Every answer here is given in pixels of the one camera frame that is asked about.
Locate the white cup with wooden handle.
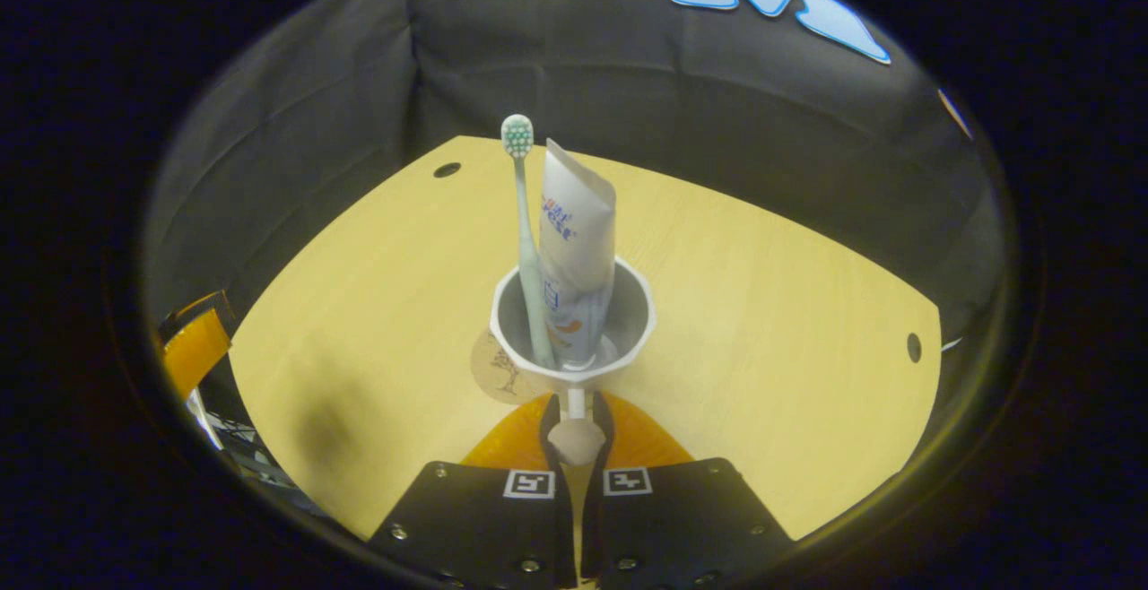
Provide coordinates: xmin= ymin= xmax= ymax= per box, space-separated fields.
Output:
xmin=489 ymin=256 xmax=657 ymax=467

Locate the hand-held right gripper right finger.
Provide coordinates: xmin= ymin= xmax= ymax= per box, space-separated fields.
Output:
xmin=578 ymin=391 xmax=797 ymax=590

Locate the pale green toothbrush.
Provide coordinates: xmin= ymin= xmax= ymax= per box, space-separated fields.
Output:
xmin=500 ymin=114 xmax=558 ymax=369

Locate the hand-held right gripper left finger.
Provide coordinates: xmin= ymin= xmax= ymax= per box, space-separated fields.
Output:
xmin=368 ymin=393 xmax=580 ymax=590

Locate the black backdrop cloth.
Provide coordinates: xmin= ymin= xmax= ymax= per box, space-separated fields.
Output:
xmin=143 ymin=0 xmax=1010 ymax=367

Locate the light wooden desktop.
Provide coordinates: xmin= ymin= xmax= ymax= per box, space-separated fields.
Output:
xmin=229 ymin=134 xmax=944 ymax=542

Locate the white toothpaste tube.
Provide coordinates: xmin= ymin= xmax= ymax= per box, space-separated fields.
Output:
xmin=537 ymin=138 xmax=619 ymax=370

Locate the round wooden coaster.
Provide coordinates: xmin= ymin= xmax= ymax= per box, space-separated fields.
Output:
xmin=470 ymin=328 xmax=553 ymax=407

